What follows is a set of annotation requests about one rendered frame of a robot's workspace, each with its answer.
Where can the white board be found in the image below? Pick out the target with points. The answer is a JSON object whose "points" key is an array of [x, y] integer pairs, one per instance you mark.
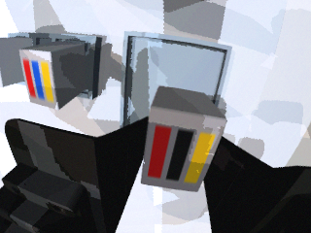
{"points": [[302, 155]]}

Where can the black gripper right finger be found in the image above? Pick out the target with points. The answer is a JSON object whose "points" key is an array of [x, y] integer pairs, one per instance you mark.
{"points": [[243, 193]]}

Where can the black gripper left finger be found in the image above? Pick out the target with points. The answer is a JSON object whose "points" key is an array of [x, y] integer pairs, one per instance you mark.
{"points": [[106, 165]]}

